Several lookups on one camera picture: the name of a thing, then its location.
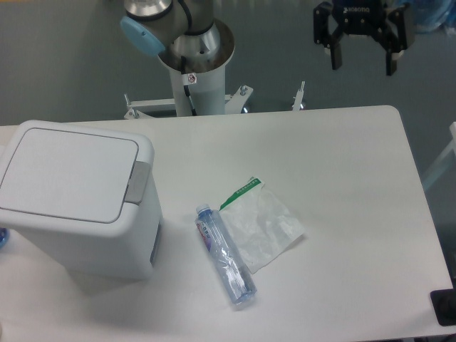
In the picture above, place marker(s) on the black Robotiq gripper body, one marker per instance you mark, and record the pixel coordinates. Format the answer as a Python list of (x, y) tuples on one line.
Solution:
[(361, 18)]

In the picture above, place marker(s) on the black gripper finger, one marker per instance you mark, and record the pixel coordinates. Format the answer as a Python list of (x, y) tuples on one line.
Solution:
[(394, 30), (321, 15)]

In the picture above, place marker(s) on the white push-lid trash can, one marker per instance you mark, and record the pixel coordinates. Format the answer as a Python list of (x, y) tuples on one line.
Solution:
[(84, 196)]

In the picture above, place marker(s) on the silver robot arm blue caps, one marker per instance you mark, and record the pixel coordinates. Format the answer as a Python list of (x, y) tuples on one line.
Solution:
[(170, 19)]

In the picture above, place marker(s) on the blue object behind trash can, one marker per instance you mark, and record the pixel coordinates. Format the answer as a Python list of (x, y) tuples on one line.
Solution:
[(4, 237)]

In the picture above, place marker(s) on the blue plastic bag on floor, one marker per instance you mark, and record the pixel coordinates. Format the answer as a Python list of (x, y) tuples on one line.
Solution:
[(429, 15)]

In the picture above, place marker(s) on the crumpled white plastic bag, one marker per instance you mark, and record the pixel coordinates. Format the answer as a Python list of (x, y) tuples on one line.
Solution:
[(261, 226)]

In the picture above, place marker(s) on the clear plastic water bottle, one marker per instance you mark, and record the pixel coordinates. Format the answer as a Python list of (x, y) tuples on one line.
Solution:
[(233, 272)]

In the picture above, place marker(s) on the black device at table edge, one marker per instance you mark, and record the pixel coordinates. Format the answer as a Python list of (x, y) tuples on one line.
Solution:
[(443, 302)]

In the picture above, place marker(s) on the white frame at right edge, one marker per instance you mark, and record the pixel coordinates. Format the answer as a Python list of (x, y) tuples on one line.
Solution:
[(441, 164)]

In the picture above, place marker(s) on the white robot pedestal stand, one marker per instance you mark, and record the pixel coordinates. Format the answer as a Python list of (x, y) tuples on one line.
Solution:
[(199, 89)]

